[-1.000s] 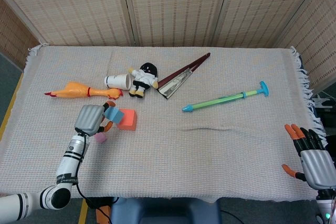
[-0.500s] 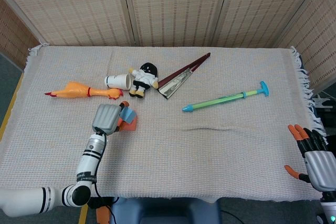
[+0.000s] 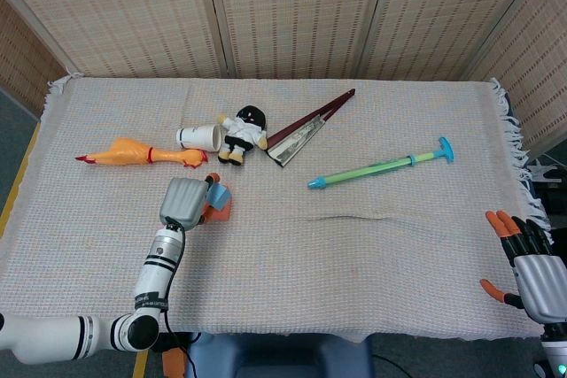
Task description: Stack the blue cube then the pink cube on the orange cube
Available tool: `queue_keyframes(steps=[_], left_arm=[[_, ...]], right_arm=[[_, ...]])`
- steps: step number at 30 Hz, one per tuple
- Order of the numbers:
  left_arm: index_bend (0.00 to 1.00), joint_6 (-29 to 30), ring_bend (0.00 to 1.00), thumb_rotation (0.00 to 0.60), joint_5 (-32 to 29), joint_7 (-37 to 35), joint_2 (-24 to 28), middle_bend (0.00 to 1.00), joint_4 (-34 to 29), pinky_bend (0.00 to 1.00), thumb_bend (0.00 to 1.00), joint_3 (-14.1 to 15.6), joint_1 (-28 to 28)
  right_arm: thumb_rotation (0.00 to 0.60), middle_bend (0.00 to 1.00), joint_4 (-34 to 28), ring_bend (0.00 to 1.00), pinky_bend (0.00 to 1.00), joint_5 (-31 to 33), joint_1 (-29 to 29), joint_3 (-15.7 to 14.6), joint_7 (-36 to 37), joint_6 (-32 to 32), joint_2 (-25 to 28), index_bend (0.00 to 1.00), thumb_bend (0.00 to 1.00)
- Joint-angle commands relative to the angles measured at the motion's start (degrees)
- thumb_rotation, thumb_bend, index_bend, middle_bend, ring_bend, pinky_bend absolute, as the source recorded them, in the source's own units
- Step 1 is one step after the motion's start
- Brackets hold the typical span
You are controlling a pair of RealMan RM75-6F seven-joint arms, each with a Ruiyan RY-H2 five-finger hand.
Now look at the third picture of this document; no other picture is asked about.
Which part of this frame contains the large orange foam cube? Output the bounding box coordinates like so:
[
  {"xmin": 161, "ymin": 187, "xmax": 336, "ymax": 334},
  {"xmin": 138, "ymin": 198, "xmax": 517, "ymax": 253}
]
[{"xmin": 201, "ymin": 200, "xmax": 233, "ymax": 223}]

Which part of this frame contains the orange plastic part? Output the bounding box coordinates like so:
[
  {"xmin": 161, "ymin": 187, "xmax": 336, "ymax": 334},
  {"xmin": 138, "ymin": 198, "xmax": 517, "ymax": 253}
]
[{"xmin": 161, "ymin": 349, "xmax": 187, "ymax": 378}]

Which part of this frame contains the white paper cup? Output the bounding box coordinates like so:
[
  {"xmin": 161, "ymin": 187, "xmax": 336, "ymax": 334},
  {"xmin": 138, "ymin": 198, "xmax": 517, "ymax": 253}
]
[{"xmin": 175, "ymin": 123, "xmax": 222, "ymax": 153}]

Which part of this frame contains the beige woven tablecloth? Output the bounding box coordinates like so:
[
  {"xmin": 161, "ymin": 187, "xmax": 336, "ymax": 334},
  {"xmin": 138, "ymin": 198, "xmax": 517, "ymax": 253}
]
[{"xmin": 0, "ymin": 74, "xmax": 555, "ymax": 343}]

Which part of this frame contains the yellow floor tape strip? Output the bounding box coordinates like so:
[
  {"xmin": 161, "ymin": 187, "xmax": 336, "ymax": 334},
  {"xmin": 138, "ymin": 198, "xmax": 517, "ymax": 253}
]
[
  {"xmin": 132, "ymin": 349, "xmax": 150, "ymax": 378},
  {"xmin": 0, "ymin": 123, "xmax": 41, "ymax": 237}
]

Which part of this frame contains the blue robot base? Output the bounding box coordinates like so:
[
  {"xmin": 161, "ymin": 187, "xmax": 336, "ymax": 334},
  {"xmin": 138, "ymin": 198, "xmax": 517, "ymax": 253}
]
[{"xmin": 188, "ymin": 332, "xmax": 376, "ymax": 378}]

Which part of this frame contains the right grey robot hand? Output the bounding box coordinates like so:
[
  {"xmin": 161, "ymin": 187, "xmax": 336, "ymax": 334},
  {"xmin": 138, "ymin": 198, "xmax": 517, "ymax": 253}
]
[{"xmin": 479, "ymin": 209, "xmax": 567, "ymax": 326}]

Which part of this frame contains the medium blue foam cube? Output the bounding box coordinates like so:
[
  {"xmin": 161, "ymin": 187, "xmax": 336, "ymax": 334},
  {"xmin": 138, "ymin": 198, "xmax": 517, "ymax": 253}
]
[{"xmin": 206, "ymin": 182, "xmax": 232, "ymax": 211}]

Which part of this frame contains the dark red folding fan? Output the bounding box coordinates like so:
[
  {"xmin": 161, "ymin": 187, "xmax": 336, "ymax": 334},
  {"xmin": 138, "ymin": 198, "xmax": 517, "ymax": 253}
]
[{"xmin": 264, "ymin": 88, "xmax": 357, "ymax": 168}]

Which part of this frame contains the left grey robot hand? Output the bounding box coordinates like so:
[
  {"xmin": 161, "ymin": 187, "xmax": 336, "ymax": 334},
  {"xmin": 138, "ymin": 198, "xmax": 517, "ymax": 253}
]
[{"xmin": 158, "ymin": 172, "xmax": 222, "ymax": 232}]

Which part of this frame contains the yellow rubber chicken toy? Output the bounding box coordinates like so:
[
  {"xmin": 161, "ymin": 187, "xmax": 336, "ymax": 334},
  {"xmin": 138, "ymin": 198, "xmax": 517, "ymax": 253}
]
[{"xmin": 74, "ymin": 137, "xmax": 209, "ymax": 170}]

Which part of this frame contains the woven folding screen panel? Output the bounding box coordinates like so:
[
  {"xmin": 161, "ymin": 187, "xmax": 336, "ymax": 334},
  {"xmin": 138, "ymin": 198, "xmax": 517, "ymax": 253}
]
[
  {"xmin": 460, "ymin": 0, "xmax": 567, "ymax": 162},
  {"xmin": 0, "ymin": 0, "xmax": 67, "ymax": 118},
  {"xmin": 356, "ymin": 0, "xmax": 555, "ymax": 82},
  {"xmin": 201, "ymin": 0, "xmax": 393, "ymax": 81},
  {"xmin": 0, "ymin": 0, "xmax": 227, "ymax": 81}
]

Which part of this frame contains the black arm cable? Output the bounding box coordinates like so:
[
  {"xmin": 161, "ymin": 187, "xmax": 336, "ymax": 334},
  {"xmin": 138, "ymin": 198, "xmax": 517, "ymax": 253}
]
[{"xmin": 161, "ymin": 216, "xmax": 198, "ymax": 378}]

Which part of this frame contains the white metal bracket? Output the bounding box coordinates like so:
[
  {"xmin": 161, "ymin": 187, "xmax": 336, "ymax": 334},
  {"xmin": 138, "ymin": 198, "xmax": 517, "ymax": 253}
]
[{"xmin": 526, "ymin": 164, "xmax": 562, "ymax": 184}]

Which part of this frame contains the green blue water squirter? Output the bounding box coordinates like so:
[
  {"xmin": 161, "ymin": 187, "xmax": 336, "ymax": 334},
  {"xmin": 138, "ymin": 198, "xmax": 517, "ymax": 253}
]
[{"xmin": 307, "ymin": 136, "xmax": 455, "ymax": 191}]

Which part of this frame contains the black white plush doll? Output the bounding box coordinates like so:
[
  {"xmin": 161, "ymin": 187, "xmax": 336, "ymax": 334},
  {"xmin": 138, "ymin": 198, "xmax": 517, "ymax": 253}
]
[{"xmin": 215, "ymin": 104, "xmax": 269, "ymax": 167}]

